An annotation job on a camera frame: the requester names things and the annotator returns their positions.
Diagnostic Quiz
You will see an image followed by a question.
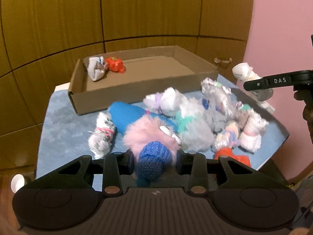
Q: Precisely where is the wooden wardrobe with drawers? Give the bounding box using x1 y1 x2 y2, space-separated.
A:
1 0 254 173

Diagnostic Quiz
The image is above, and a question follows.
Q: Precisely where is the pink fluffy plush toy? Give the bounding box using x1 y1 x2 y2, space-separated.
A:
123 115 181 187

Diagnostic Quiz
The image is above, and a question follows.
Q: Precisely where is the small orange plastic bag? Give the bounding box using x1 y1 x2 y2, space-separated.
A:
214 147 251 167

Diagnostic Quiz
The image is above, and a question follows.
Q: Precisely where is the white pink bundle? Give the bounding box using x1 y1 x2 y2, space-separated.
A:
212 120 240 152

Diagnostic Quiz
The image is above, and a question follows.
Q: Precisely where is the clear plastic bundle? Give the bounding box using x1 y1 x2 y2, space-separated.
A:
176 97 215 152

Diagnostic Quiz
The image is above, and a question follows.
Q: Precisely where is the grey sock with purple flower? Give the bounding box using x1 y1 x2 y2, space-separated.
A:
202 98 227 134

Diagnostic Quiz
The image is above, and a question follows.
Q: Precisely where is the orange bag with green tie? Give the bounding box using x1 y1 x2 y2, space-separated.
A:
105 57 126 73

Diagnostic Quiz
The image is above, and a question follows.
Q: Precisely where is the brown cardboard box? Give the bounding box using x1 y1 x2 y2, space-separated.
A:
68 46 218 115

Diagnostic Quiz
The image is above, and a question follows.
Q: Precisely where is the white blue striped sock bundle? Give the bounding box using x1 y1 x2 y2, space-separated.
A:
87 56 108 82

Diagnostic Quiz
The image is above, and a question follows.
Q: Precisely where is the white fluffy sock bundle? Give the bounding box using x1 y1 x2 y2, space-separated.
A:
143 87 187 117

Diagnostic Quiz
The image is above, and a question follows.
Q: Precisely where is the white sock with red band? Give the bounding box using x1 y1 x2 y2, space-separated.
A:
88 112 116 159

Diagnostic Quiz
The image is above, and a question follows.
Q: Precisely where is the person right hand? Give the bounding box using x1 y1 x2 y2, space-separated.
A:
294 90 313 141

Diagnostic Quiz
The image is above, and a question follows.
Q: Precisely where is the upper metal drawer handle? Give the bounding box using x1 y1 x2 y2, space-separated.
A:
214 57 232 64

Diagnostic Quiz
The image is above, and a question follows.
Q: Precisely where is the large white bundle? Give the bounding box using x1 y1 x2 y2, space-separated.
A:
231 62 274 102

